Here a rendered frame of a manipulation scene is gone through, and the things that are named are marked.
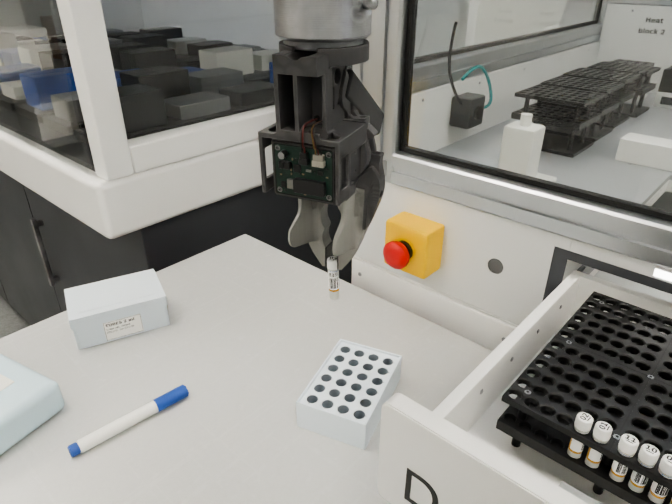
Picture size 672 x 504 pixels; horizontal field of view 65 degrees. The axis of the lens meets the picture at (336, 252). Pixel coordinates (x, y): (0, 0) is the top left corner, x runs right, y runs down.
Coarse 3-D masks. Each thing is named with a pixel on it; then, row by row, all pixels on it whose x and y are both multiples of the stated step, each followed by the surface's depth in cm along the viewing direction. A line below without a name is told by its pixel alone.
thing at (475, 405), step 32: (576, 288) 65; (608, 288) 62; (544, 320) 58; (576, 320) 66; (512, 352) 53; (480, 384) 49; (448, 416) 45; (480, 416) 52; (512, 448) 49; (576, 480) 46
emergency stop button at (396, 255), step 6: (384, 246) 73; (390, 246) 72; (396, 246) 71; (402, 246) 71; (384, 252) 73; (390, 252) 72; (396, 252) 71; (402, 252) 71; (408, 252) 71; (384, 258) 73; (390, 258) 72; (396, 258) 72; (402, 258) 71; (408, 258) 71; (390, 264) 73; (396, 264) 72; (402, 264) 72
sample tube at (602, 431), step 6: (600, 426) 41; (606, 426) 41; (594, 432) 41; (600, 432) 41; (606, 432) 41; (594, 438) 42; (600, 438) 41; (606, 438) 41; (588, 450) 43; (594, 450) 42; (588, 456) 43; (594, 456) 42; (600, 456) 42; (588, 462) 43; (594, 462) 42
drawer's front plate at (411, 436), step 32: (384, 416) 42; (416, 416) 40; (384, 448) 43; (416, 448) 41; (448, 448) 38; (480, 448) 37; (384, 480) 45; (416, 480) 42; (448, 480) 39; (480, 480) 37; (512, 480) 35; (544, 480) 35
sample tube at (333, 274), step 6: (330, 258) 53; (336, 258) 53; (330, 264) 52; (336, 264) 52; (330, 270) 53; (336, 270) 53; (330, 276) 53; (336, 276) 53; (330, 282) 54; (336, 282) 54; (330, 288) 54; (336, 288) 54; (330, 294) 54; (336, 294) 54
